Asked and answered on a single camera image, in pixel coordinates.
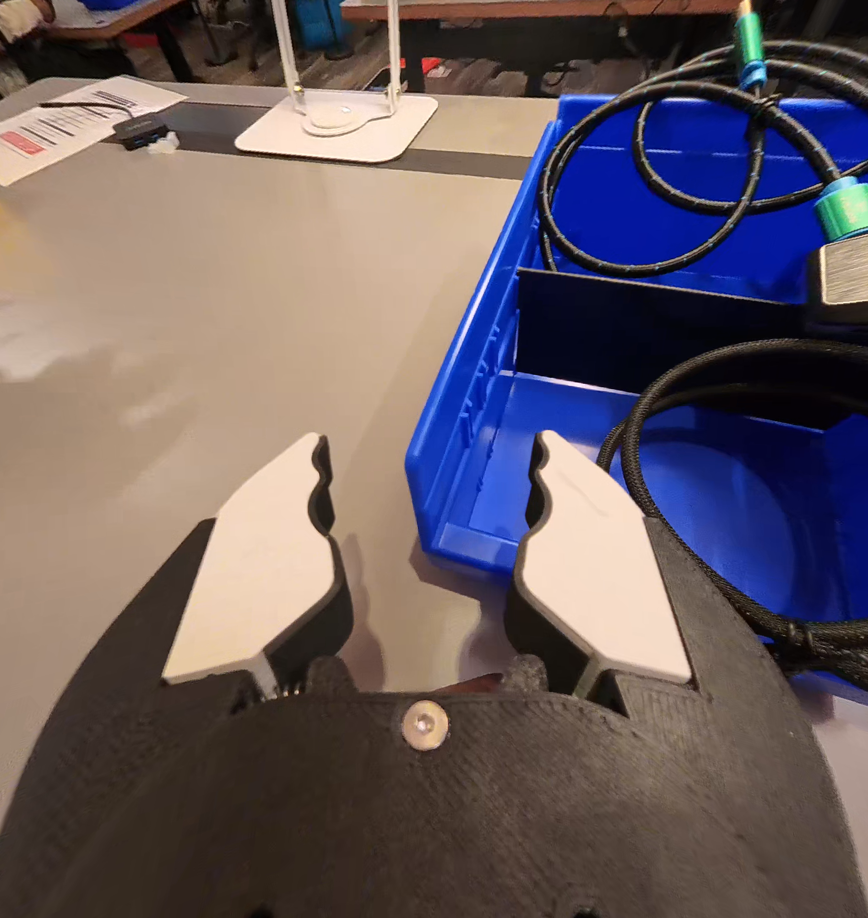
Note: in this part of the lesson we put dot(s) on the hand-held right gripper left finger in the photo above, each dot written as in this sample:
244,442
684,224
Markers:
262,566

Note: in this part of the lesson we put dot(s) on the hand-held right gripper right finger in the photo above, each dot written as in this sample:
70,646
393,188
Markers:
606,574

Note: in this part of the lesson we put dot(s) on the blue plastic bin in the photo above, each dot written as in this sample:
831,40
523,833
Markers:
477,401

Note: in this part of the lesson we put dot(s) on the black usb hub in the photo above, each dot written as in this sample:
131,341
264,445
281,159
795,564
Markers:
140,129

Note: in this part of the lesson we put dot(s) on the black bin divider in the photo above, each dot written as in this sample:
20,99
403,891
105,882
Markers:
620,323

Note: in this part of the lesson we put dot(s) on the silver adapter with green collar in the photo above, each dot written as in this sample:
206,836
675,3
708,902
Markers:
853,276

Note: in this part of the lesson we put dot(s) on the small clear plastic piece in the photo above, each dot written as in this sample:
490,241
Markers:
163,145

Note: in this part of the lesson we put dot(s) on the white stand base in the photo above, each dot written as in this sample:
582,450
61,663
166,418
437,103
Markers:
348,136

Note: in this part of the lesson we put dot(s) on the printed paper sheet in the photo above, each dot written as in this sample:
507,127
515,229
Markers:
61,129

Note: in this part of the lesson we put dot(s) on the wooden table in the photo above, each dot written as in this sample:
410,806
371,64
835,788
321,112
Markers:
111,21

